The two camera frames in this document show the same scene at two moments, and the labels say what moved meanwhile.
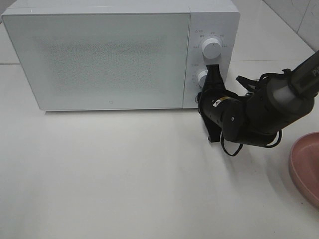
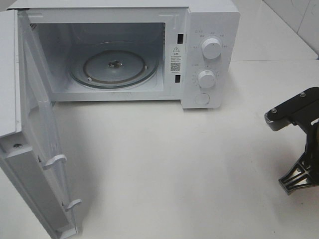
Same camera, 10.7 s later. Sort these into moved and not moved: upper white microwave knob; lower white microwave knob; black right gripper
Moved: black right gripper
Not moved: lower white microwave knob; upper white microwave knob
